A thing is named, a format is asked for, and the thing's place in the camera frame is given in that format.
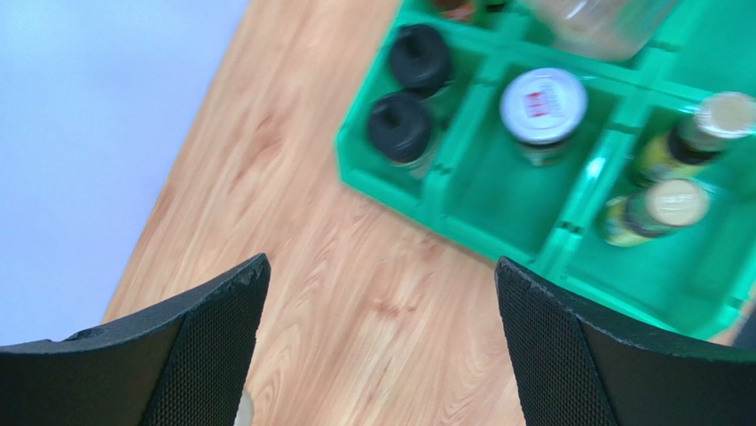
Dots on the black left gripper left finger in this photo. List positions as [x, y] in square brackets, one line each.
[182, 361]

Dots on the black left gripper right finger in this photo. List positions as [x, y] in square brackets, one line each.
[577, 362]

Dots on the small yellow label oil bottle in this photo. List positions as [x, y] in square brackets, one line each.
[642, 215]

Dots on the white lid sauce jar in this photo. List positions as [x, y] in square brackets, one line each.
[541, 109]

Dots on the black lid jar white granules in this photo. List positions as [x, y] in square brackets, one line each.
[404, 130]

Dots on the yellow-green lid sesame jar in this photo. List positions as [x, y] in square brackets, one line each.
[607, 30]

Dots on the yellow cap green label bottle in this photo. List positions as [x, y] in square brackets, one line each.
[463, 11]

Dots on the green plastic divided bin tray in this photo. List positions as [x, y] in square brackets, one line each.
[477, 189]

